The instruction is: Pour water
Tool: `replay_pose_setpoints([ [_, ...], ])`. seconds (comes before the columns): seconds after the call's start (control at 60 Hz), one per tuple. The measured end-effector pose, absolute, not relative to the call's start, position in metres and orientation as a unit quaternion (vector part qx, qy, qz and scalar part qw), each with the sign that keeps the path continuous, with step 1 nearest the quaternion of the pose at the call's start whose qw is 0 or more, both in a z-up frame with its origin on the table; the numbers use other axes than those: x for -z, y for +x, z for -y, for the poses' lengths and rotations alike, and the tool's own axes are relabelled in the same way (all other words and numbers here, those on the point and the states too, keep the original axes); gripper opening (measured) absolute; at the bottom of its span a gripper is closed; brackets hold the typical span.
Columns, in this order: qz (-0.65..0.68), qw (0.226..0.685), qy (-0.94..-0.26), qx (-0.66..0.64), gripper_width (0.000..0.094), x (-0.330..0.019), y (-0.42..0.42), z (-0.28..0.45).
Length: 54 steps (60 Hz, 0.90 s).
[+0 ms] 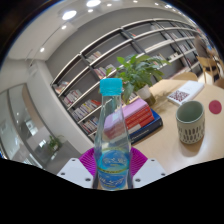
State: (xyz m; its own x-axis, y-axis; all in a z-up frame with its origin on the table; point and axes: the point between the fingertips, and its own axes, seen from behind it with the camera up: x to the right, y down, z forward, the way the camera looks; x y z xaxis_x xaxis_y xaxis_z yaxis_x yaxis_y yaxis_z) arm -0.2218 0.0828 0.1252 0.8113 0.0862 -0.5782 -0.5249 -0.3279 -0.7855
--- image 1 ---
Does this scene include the clear blue-capped water bottle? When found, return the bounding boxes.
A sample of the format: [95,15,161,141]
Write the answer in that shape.
[93,78,132,191]

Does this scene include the red book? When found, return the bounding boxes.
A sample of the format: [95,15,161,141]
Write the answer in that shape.
[123,105,154,125]
[126,110,155,132]

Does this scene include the round ceiling lights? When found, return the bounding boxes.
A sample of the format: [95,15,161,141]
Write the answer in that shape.
[38,0,174,54]

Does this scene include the flat round red coaster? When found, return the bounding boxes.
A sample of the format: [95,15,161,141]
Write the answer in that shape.
[208,99,223,115]

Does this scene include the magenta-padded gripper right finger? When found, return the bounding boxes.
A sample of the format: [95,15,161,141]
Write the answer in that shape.
[128,147,167,188]

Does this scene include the white book with patterned cover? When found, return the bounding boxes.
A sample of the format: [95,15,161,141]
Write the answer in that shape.
[166,80,205,107]

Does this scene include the person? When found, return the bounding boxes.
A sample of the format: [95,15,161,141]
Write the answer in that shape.
[194,34,210,57]

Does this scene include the green potted table plant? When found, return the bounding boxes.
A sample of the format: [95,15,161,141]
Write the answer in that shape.
[106,54,171,107]

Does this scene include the small potted floor plant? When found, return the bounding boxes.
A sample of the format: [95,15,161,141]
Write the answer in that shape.
[46,134,65,155]

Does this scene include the grey wall shelf unit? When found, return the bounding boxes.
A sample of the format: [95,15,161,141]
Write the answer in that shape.
[50,18,214,143]

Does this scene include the cream patterned ceramic cup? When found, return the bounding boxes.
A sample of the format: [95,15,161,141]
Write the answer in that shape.
[175,100,206,145]

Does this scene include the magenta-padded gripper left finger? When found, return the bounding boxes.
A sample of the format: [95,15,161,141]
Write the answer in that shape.
[57,147,100,189]

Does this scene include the thick dark blue book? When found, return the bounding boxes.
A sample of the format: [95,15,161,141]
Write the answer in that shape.
[129,108,164,145]

